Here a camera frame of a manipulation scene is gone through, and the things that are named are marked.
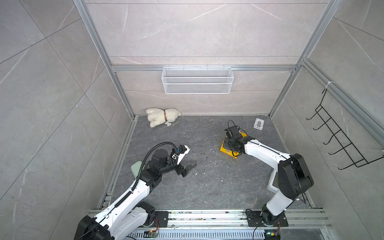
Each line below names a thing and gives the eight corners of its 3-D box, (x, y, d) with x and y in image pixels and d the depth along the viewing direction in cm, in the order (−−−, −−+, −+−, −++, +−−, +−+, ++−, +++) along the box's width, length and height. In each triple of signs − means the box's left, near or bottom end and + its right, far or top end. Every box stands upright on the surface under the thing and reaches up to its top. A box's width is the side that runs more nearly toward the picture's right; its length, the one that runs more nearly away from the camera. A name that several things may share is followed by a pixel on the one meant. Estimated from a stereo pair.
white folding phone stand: (252, 127, 115) (253, 126, 113) (255, 119, 121) (255, 117, 119) (262, 130, 113) (263, 128, 111) (263, 121, 119) (264, 119, 117)
